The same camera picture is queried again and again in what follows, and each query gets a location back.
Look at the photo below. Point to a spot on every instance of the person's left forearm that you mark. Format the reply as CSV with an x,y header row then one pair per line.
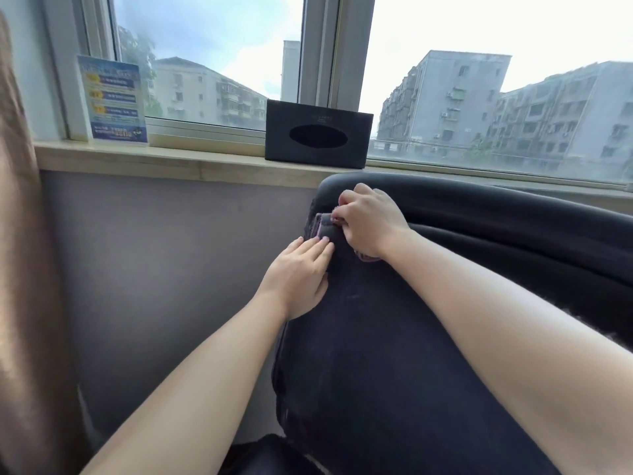
x,y
188,390

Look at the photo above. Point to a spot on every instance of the grey building roof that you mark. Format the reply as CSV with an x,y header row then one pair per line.
x,y
198,88

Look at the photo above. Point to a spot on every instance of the white sheer curtain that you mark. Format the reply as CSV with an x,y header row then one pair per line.
x,y
89,420

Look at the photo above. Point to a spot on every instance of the grey window frame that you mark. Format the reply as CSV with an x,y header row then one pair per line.
x,y
326,44

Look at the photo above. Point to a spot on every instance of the black tissue box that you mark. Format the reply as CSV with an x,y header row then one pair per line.
x,y
282,138

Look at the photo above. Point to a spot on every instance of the beige window sill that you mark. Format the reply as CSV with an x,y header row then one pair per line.
x,y
148,160

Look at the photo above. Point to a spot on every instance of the blue yellow notice card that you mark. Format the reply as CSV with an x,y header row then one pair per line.
x,y
114,101

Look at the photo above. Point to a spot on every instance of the pink cleaning cloth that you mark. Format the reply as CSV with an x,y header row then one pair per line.
x,y
366,256

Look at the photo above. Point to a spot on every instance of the beige curtain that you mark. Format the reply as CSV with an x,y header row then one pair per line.
x,y
29,291

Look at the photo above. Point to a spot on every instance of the wide grey apartment building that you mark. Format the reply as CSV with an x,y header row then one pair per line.
x,y
568,118

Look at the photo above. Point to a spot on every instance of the grey building with antenna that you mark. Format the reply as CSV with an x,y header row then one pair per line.
x,y
291,74

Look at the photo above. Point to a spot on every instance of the person's right forearm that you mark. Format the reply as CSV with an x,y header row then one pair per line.
x,y
519,351

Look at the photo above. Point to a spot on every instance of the black leather chair backrest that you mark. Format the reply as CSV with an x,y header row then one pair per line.
x,y
371,366

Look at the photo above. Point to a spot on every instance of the person's left hand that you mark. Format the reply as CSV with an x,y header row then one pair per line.
x,y
296,281

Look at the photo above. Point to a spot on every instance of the green tree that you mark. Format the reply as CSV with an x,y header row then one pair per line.
x,y
138,54

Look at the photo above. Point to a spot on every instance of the tall grey apartment building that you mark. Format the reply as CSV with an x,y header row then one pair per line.
x,y
460,98

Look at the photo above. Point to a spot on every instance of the person's right hand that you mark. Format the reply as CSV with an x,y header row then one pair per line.
x,y
373,222

